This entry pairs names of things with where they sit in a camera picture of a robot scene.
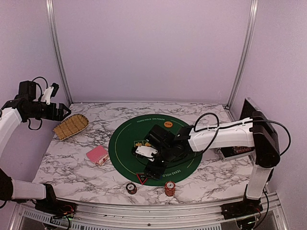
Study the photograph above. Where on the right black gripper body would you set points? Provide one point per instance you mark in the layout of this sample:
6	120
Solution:
165	156

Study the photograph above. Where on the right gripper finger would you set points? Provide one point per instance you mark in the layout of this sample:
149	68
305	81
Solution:
157	176
148	174

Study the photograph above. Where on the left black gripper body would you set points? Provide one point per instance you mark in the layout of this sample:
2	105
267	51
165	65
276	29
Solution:
48	115

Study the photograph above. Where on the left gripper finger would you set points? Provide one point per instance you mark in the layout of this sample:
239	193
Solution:
63	108
61	115

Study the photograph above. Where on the triangular all-in dealer button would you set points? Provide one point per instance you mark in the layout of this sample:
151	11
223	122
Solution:
142	178

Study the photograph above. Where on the red poker chip stack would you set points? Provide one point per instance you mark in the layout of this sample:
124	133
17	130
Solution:
170	188

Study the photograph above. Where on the black poker chip stack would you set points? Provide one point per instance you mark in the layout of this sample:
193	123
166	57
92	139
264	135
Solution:
131	188

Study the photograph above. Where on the orange big blind button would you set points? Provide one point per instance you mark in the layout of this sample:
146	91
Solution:
168	124

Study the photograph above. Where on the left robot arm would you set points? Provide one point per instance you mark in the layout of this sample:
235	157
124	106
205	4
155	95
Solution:
19	148

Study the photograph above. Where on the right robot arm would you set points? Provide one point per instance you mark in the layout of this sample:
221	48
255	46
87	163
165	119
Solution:
229	135

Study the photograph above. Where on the woven bamboo tray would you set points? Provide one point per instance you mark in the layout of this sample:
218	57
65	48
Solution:
71	126

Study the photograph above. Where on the round green poker mat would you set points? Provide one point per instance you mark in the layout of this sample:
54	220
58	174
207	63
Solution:
132	134

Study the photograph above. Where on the red playing card deck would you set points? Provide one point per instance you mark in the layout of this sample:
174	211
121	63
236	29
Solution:
98	155

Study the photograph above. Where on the aluminium poker chip case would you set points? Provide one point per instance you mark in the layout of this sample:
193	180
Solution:
242	149

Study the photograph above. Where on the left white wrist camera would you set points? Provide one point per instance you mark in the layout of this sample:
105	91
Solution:
50	92

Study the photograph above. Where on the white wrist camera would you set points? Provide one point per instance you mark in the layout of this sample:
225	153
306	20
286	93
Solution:
145	151
50	92

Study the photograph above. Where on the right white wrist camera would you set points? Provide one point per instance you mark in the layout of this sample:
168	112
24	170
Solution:
145	151

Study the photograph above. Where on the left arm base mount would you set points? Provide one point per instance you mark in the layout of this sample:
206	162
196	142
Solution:
59	209

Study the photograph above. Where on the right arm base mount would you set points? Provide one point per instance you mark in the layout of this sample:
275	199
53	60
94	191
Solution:
239	209

